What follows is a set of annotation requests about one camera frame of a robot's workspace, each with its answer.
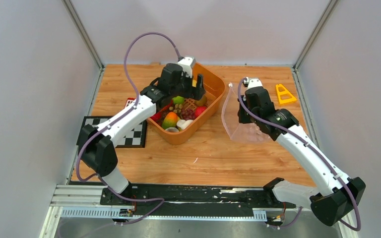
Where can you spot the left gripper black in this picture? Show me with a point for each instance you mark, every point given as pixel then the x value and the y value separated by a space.
pixel 198 92

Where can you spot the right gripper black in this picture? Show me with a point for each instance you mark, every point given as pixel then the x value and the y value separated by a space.
pixel 241 118

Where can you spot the green apple toy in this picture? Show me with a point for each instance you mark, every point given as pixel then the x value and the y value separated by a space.
pixel 178 100

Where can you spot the clear zip top bag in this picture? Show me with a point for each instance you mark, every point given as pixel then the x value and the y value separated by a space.
pixel 238 132

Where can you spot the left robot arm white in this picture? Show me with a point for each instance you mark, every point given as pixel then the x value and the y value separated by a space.
pixel 97 144

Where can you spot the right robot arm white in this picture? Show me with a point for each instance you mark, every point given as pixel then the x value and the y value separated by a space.
pixel 336 196

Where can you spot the orange plastic basket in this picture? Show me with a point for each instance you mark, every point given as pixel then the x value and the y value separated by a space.
pixel 215 88

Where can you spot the red strawberry toy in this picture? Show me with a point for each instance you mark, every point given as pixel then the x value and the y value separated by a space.
pixel 199 110

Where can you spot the purple grapes toy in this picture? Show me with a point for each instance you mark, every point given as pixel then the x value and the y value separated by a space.
pixel 188 114

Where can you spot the brown longan cluster toy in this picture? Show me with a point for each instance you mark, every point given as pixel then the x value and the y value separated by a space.
pixel 176 108

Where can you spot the white mushroom toy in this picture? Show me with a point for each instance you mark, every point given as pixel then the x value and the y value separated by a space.
pixel 183 124

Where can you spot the orange green mango toy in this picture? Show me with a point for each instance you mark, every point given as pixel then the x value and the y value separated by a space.
pixel 170 120

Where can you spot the white garlic toy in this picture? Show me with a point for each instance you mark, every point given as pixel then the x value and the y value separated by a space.
pixel 172 130

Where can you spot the red chili pepper toy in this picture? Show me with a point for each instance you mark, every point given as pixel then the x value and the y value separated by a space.
pixel 160 114

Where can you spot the red white block toy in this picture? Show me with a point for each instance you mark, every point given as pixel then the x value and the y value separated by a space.
pixel 129 101

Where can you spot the checkerboard calibration board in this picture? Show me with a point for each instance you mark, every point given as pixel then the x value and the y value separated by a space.
pixel 136 138

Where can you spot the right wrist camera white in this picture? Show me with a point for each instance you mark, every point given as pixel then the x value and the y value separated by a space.
pixel 252 82

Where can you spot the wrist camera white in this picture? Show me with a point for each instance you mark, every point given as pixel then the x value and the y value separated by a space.
pixel 187 63
pixel 252 82

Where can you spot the yellow triangle bracket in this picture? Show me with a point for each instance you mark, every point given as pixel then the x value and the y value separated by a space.
pixel 284 96

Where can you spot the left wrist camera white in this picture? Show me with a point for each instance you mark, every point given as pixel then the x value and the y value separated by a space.
pixel 187 63

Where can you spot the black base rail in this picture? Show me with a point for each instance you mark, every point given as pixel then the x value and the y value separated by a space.
pixel 193 200

